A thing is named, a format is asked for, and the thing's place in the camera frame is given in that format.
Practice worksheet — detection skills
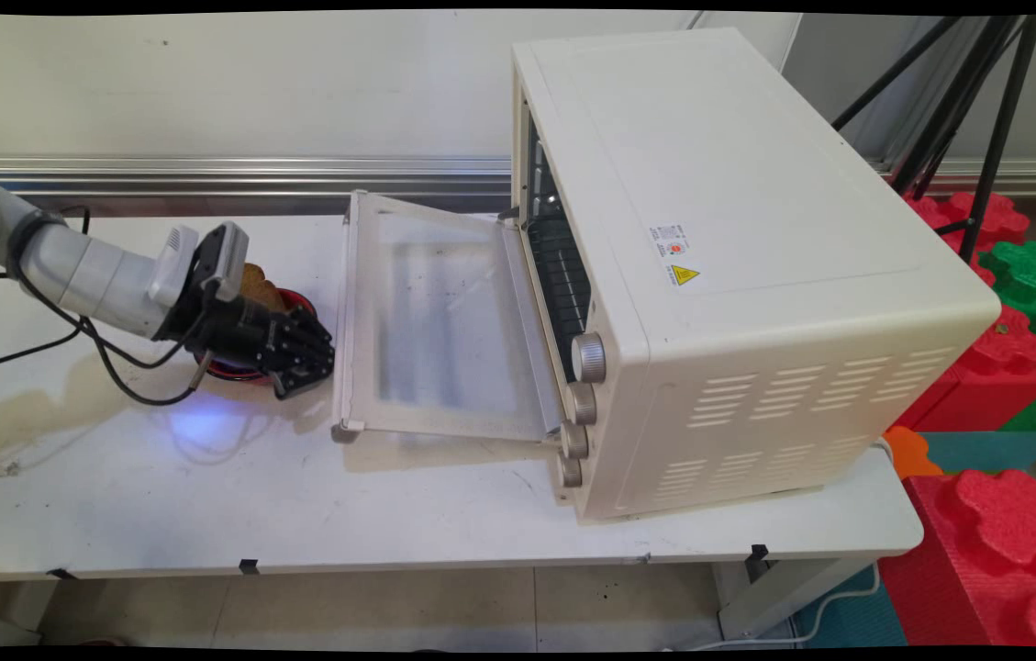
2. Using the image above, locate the brown bread slice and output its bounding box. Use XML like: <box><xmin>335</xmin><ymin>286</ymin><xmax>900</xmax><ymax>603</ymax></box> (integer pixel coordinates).
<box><xmin>240</xmin><ymin>263</ymin><xmax>290</xmax><ymax>314</ymax></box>

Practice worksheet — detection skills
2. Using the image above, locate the glass oven door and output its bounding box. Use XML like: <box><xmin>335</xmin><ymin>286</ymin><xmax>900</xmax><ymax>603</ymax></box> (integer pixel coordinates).
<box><xmin>330</xmin><ymin>189</ymin><xmax>566</xmax><ymax>446</ymax></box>

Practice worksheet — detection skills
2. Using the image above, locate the large metallic oven knob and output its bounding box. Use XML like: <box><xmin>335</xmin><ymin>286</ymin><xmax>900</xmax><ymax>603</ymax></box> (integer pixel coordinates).
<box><xmin>571</xmin><ymin>333</ymin><xmax>607</xmax><ymax>384</ymax></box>

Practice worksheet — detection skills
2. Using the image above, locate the aluminium wall rail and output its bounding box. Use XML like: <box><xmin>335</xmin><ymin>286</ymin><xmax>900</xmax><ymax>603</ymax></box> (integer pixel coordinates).
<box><xmin>0</xmin><ymin>154</ymin><xmax>1036</xmax><ymax>197</ymax></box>

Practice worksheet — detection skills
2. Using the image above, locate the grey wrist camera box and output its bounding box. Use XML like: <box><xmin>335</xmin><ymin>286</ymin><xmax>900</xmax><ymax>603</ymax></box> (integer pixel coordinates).
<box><xmin>198</xmin><ymin>221</ymin><xmax>251</xmax><ymax>305</ymax></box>

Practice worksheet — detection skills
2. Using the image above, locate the large red foam block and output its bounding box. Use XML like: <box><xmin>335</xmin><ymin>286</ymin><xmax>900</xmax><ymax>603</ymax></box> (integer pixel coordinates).
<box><xmin>878</xmin><ymin>469</ymin><xmax>1036</xmax><ymax>649</ymax></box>

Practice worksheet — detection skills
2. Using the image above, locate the white table leg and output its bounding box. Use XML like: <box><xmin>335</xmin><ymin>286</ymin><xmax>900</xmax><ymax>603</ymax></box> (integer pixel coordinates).
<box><xmin>712</xmin><ymin>554</ymin><xmax>887</xmax><ymax>641</ymax></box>

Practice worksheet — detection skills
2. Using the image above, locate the black cable with metal plug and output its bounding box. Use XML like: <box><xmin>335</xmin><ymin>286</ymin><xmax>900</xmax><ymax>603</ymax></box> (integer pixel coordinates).
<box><xmin>77</xmin><ymin>317</ymin><xmax>216</xmax><ymax>408</ymax></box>

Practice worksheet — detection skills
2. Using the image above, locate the small red foam block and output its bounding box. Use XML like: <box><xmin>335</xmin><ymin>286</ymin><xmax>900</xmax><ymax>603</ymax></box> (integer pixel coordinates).
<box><xmin>905</xmin><ymin>190</ymin><xmax>1030</xmax><ymax>287</ymax></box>

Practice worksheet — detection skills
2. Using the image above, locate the black tripod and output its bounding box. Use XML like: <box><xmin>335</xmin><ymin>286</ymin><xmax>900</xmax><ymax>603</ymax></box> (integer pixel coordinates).
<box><xmin>831</xmin><ymin>14</ymin><xmax>1036</xmax><ymax>264</ymax></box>

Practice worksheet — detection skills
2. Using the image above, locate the red bowl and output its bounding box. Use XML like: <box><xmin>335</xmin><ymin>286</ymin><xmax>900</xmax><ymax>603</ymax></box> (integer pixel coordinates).
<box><xmin>195</xmin><ymin>287</ymin><xmax>317</xmax><ymax>386</ymax></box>

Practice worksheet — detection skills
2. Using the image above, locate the white red label sticker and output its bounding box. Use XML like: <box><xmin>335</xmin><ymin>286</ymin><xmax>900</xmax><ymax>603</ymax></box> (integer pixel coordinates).
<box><xmin>650</xmin><ymin>223</ymin><xmax>691</xmax><ymax>259</ymax></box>

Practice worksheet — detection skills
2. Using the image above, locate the teal floor mat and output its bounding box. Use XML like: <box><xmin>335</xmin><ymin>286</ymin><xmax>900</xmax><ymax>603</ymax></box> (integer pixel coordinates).
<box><xmin>791</xmin><ymin>564</ymin><xmax>909</xmax><ymax>649</ymax></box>

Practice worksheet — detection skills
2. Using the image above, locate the teal foam mat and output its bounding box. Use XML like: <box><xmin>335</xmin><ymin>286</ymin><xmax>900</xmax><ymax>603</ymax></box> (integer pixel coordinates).
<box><xmin>919</xmin><ymin>431</ymin><xmax>1036</xmax><ymax>475</ymax></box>

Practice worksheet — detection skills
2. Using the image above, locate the cream toaster oven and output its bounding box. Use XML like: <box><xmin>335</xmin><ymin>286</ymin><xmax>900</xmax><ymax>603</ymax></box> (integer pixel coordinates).
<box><xmin>510</xmin><ymin>28</ymin><xmax>1003</xmax><ymax>525</ymax></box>

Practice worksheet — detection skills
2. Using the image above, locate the orange foam block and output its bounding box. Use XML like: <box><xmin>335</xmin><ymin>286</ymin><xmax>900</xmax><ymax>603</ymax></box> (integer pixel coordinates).
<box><xmin>883</xmin><ymin>425</ymin><xmax>944</xmax><ymax>481</ymax></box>

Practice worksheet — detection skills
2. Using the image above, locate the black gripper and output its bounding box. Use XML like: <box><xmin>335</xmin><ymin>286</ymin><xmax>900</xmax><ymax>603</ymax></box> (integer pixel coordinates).
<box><xmin>156</xmin><ymin>294</ymin><xmax>337</xmax><ymax>401</ymax></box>

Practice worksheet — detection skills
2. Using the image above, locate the white floor cable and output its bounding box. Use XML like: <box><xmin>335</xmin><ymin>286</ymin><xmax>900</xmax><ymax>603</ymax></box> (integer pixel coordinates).
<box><xmin>664</xmin><ymin>569</ymin><xmax>878</xmax><ymax>651</ymax></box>

